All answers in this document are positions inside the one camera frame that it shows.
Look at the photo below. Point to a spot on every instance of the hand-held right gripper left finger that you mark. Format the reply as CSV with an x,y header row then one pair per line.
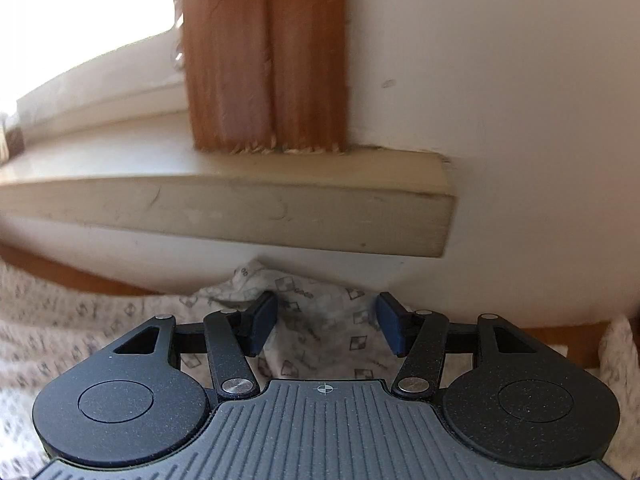
x,y
262,325

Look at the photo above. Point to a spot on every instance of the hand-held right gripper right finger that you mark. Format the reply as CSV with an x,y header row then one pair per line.
x,y
392,325

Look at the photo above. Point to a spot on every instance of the white checker-print pajama garment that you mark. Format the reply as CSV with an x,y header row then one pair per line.
x,y
320,330

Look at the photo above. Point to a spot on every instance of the beige stone window sill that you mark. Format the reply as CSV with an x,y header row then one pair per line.
x,y
225,200

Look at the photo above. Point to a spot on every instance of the white window sash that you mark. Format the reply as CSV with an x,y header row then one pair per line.
x,y
100,95

